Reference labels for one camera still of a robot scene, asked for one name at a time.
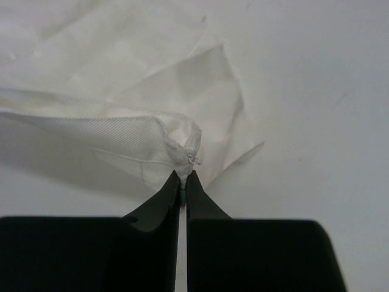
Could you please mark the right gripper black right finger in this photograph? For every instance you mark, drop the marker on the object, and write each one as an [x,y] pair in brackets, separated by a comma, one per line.
[230,254]

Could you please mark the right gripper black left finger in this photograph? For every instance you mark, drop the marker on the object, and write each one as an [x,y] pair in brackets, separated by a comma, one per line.
[135,252]

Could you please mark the white pleated skirt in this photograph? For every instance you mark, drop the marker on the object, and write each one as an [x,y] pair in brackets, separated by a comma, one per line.
[142,84]

